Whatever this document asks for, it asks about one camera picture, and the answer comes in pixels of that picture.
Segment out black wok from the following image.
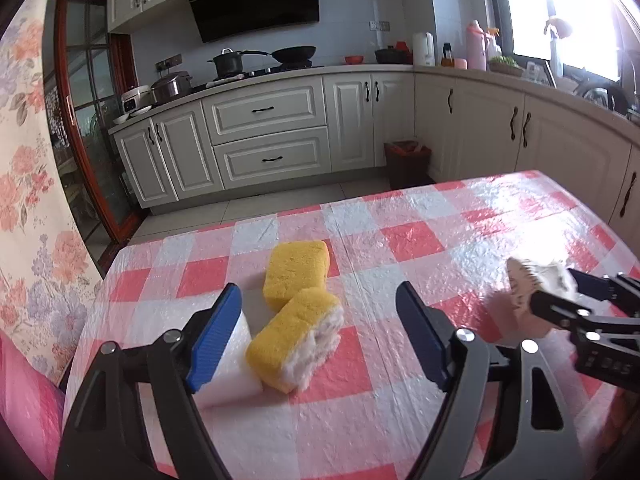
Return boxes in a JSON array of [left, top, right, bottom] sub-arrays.
[[375, 41, 414, 65]]

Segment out yellow sponge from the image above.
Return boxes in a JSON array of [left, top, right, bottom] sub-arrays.
[[245, 287, 346, 395], [263, 240, 331, 313]]

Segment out black range hood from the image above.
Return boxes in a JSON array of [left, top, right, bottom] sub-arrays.
[[183, 0, 321, 45]]

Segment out black frying pan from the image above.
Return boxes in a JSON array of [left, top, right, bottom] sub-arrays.
[[271, 46, 318, 66]]

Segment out silver pressure cooker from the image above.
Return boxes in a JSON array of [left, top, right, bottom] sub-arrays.
[[150, 71, 194, 106]]

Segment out clear spray bottle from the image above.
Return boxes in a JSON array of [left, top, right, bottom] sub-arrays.
[[545, 17, 574, 76]]

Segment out brown framed glass door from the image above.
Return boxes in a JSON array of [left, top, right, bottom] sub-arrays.
[[44, 0, 147, 267]]

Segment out kitchen window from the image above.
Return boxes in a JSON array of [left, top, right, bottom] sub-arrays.
[[482, 0, 640, 87]]

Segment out bowl of greens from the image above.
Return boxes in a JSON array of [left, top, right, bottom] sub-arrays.
[[489, 56, 525, 77]]

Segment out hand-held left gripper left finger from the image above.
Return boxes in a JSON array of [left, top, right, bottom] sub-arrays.
[[54, 282, 244, 480]]

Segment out pink checkered tablecloth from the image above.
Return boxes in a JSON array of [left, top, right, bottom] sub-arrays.
[[62, 170, 640, 480]]

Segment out brown floor bin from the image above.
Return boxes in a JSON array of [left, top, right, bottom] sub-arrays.
[[384, 141, 432, 191]]

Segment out black cooking pot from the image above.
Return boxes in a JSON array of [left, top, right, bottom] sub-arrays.
[[207, 48, 274, 79]]

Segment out white foam block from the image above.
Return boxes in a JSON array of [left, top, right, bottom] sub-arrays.
[[192, 307, 265, 410]]

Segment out gas stove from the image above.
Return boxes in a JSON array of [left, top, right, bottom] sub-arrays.
[[205, 62, 326, 84]]

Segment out floral printed cloth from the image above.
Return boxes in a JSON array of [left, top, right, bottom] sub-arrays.
[[0, 0, 104, 386]]

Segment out white rice cooker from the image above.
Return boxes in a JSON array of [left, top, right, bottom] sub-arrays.
[[121, 86, 154, 115]]

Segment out pink thermos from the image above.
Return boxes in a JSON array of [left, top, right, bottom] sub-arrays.
[[466, 20, 489, 72]]

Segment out bin with pink plastic bag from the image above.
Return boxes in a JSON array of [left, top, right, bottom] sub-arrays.
[[0, 332, 67, 479]]

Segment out white cabinet drawer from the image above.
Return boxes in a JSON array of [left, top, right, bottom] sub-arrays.
[[212, 132, 334, 187], [202, 85, 329, 149]]

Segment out wooden brush with white bristles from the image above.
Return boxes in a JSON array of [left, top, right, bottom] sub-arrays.
[[506, 257, 583, 331]]

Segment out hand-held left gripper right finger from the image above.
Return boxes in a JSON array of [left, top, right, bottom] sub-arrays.
[[395, 281, 586, 480]]

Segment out white electric kettle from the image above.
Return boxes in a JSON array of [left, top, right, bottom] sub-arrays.
[[412, 32, 436, 67]]

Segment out white lower kitchen cabinets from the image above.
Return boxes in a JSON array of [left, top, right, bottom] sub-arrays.
[[109, 67, 640, 242]]

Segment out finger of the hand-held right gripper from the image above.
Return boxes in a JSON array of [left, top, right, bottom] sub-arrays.
[[530, 291, 640, 337], [567, 267, 640, 312]]

